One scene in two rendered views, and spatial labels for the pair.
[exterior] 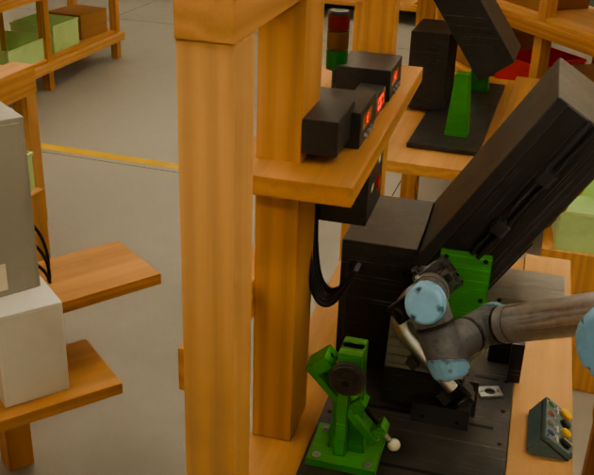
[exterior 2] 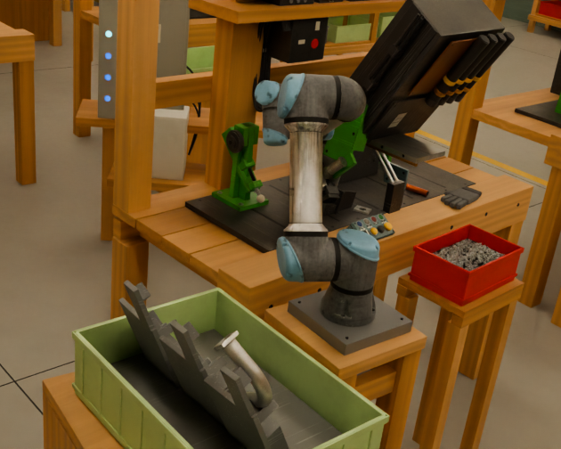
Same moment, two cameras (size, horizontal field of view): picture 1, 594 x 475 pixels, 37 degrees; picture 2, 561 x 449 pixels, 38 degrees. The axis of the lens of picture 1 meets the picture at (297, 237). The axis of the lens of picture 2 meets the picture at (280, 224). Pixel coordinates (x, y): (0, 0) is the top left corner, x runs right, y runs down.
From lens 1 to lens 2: 1.66 m
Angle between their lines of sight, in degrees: 27
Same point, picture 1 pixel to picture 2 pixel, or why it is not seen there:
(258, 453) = (197, 189)
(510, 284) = (401, 142)
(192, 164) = not seen: outside the picture
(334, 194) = (231, 14)
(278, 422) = (215, 175)
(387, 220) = not seen: hidden behind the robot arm
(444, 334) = (271, 112)
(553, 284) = (430, 151)
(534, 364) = (414, 211)
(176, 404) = not seen: hidden behind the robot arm
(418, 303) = (259, 89)
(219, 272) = (128, 22)
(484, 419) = (340, 216)
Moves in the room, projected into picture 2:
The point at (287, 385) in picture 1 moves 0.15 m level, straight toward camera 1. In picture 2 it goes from (221, 151) to (194, 161)
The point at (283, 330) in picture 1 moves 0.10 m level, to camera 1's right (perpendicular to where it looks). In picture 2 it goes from (222, 111) to (246, 119)
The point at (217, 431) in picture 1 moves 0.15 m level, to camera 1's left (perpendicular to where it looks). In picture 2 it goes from (125, 120) to (89, 108)
